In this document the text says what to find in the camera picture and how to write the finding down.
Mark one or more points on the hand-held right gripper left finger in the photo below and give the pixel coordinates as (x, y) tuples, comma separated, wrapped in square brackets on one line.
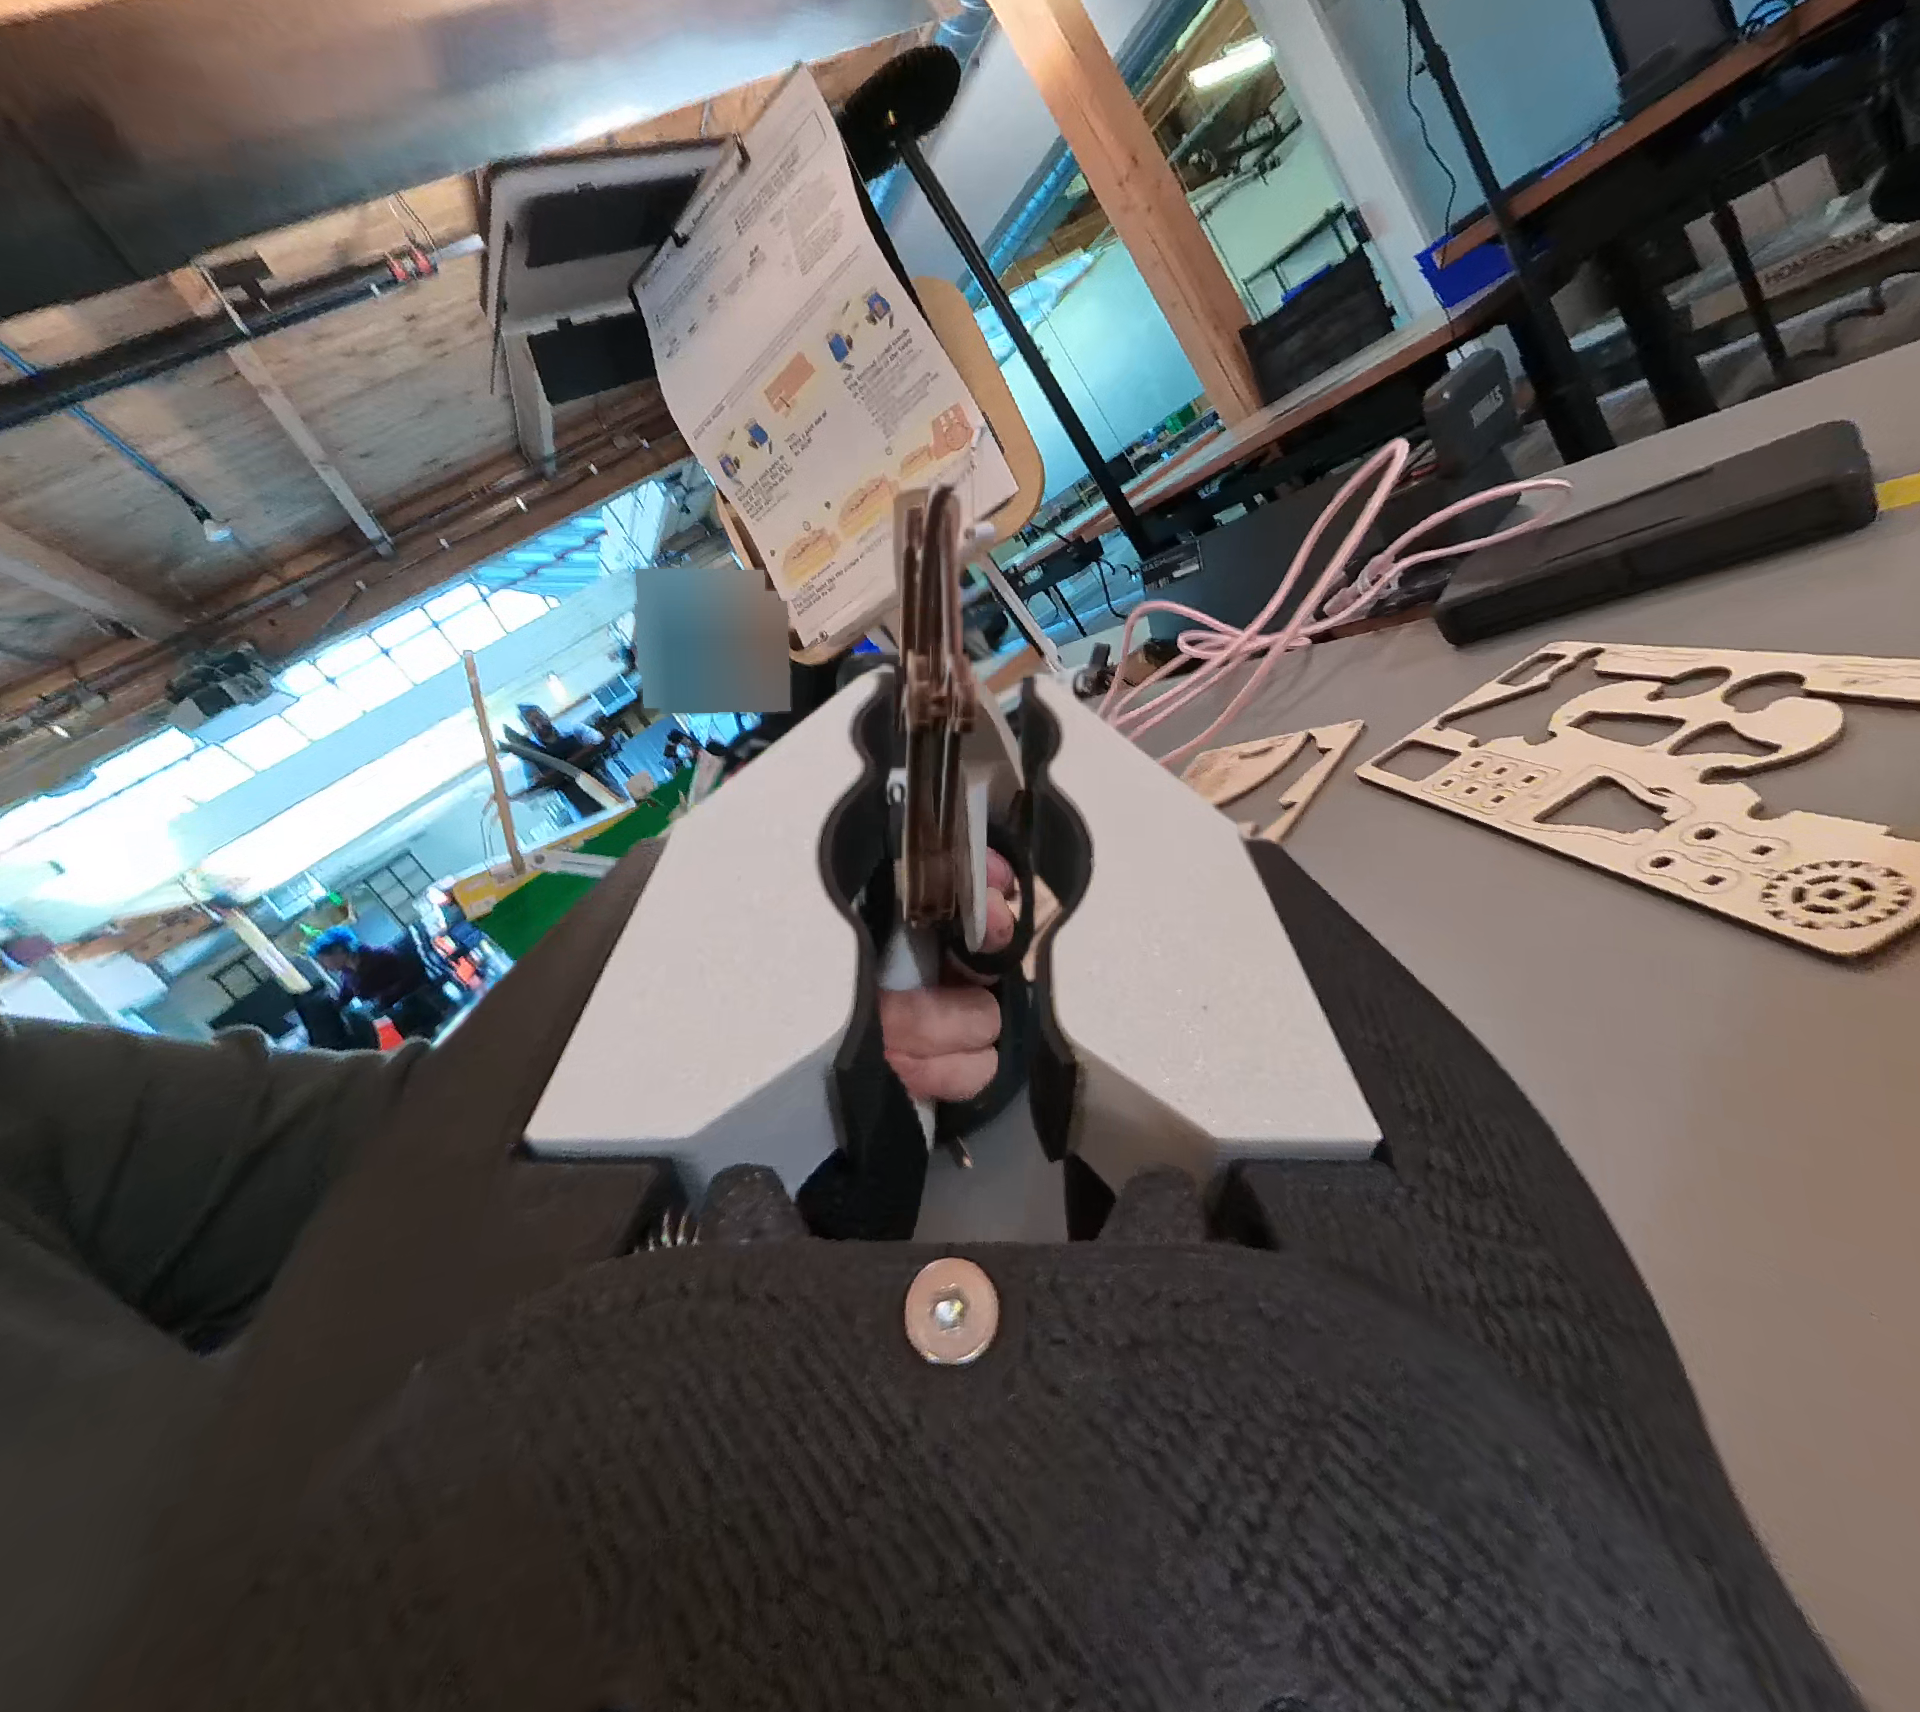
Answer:
[(705, 976)]

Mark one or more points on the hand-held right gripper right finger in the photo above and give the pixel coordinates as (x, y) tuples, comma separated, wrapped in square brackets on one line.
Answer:
[(1185, 976)]

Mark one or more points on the wooden model assembly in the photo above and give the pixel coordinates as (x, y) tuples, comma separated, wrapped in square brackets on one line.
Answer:
[(930, 722)]

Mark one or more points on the person's left forearm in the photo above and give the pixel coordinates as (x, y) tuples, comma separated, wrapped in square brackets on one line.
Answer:
[(165, 1172)]

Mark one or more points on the person's left hand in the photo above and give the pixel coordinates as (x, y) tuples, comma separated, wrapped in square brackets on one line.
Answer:
[(938, 1044)]

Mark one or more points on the wooden sheet with curved cutouts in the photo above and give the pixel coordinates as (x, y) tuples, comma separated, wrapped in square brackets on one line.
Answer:
[(1274, 767)]

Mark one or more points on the wooden sheet with gear cutouts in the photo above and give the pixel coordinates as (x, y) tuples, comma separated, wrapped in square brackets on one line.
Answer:
[(1650, 842)]

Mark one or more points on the printed instruction sheet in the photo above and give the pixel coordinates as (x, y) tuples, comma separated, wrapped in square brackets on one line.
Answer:
[(811, 363)]

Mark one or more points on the black pole with round disc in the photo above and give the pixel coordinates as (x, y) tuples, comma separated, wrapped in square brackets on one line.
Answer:
[(991, 286)]

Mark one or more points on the long black case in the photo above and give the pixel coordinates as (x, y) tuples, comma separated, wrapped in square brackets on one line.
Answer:
[(1664, 535)]

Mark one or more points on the white box with dark panels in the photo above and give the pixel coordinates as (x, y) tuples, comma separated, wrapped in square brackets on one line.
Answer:
[(519, 256)]

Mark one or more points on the blue bin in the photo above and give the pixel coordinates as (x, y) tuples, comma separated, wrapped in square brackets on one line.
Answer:
[(1452, 275)]

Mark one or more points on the black ceiling pipe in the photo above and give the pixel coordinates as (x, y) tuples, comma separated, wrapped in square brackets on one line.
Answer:
[(224, 340)]

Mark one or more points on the black tripod stand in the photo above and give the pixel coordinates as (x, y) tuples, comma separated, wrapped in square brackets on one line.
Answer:
[(1462, 137)]

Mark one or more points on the wooden top desk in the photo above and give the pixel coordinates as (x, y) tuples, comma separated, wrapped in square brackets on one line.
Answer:
[(1681, 101)]

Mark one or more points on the black laptop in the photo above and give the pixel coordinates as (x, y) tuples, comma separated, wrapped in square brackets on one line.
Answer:
[(1663, 16)]

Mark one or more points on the wooden post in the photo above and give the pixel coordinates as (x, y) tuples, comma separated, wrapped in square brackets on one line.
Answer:
[(1094, 107)]

